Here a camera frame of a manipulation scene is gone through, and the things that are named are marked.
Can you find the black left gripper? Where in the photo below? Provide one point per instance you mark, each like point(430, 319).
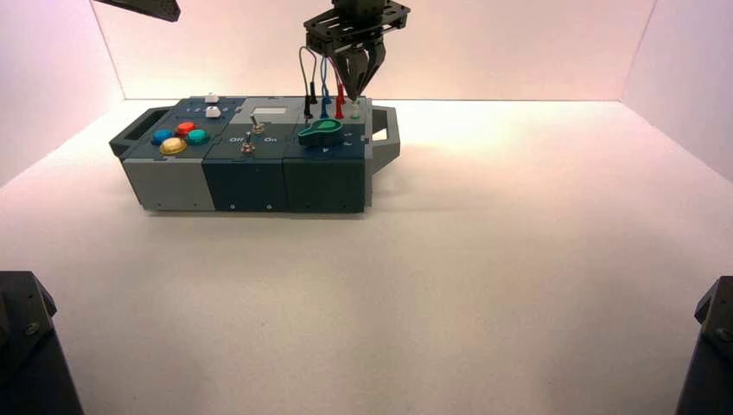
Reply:
point(149, 7)

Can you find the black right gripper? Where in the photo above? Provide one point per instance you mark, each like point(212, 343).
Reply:
point(355, 28)

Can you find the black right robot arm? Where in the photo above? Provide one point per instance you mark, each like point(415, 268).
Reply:
point(358, 2)

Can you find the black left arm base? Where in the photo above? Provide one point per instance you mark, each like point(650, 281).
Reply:
point(28, 355)

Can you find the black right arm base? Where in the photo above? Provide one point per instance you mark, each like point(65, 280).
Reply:
point(710, 361)

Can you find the green rotary knob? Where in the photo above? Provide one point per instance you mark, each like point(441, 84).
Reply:
point(322, 133)

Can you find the white slider knob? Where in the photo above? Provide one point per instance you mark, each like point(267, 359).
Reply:
point(212, 98)
point(213, 111)

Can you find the red round push button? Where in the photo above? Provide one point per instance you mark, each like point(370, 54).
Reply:
point(185, 128)

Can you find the blue round push button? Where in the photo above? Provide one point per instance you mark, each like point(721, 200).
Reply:
point(162, 136)

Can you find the teal round push button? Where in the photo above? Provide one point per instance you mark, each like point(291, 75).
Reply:
point(197, 136)

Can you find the yellow round push button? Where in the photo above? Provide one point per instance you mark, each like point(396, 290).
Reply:
point(173, 145)

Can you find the dark teal grey control box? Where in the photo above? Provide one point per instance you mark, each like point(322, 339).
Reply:
point(246, 183)

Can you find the metal toggle switch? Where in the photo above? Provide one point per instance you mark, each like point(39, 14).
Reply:
point(256, 124)
point(247, 144)

